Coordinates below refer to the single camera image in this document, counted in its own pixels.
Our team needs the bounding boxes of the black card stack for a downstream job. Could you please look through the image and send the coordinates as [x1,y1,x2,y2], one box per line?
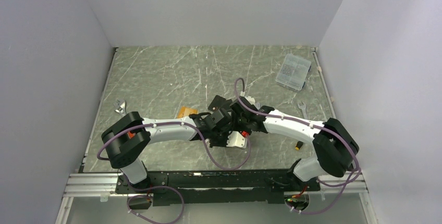
[207,95,232,112]

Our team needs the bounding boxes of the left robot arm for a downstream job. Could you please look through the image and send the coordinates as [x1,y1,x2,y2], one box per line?
[97,109,231,193]

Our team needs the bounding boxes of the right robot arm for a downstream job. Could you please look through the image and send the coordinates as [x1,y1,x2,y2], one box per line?
[230,97,359,190]

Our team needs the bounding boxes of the gold card stack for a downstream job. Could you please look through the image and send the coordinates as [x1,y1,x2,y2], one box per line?
[177,106,198,118]

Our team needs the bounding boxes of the silver wrench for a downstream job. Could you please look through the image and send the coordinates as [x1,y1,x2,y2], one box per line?
[297,102,308,119]

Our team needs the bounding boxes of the black yellow screwdriver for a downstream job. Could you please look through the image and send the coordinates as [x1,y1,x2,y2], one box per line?
[295,141,304,151]

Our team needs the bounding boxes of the clear plastic screw box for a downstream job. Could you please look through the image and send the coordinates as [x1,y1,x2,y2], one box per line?
[275,54,312,91]

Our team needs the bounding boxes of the small metal clip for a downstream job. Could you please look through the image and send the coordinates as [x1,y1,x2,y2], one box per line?
[114,99,127,117]

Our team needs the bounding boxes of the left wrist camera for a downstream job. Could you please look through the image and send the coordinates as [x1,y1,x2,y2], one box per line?
[226,131,247,149]

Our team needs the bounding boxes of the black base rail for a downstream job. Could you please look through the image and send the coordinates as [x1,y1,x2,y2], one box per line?
[115,169,321,206]

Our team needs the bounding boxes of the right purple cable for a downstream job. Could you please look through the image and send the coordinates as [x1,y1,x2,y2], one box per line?
[234,77,363,216]

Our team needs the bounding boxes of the aluminium frame rail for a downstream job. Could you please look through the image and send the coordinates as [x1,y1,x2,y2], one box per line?
[63,173,369,198]

